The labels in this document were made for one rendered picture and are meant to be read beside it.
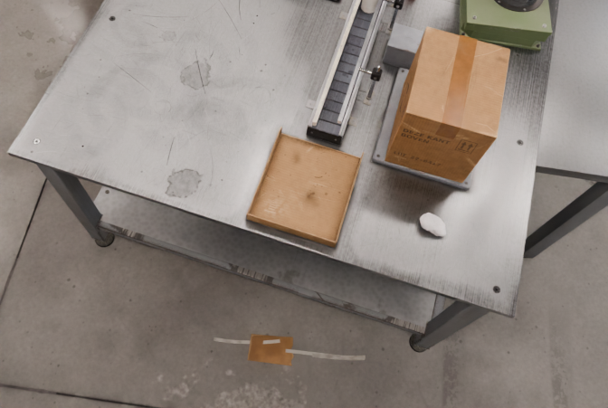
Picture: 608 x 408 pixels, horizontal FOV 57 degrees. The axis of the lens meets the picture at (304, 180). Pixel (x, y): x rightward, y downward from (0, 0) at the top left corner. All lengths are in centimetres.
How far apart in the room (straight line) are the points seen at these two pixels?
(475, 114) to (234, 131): 70
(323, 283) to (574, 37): 127
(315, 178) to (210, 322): 94
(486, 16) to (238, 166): 97
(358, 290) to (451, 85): 96
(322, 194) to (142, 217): 90
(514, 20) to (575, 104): 34
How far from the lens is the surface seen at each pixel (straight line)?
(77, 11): 325
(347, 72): 182
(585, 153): 199
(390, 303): 221
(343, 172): 168
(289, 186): 164
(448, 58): 161
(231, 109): 177
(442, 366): 245
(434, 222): 165
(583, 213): 227
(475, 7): 207
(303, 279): 219
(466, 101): 155
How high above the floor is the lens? 232
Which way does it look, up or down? 64 degrees down
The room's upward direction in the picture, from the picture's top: 10 degrees clockwise
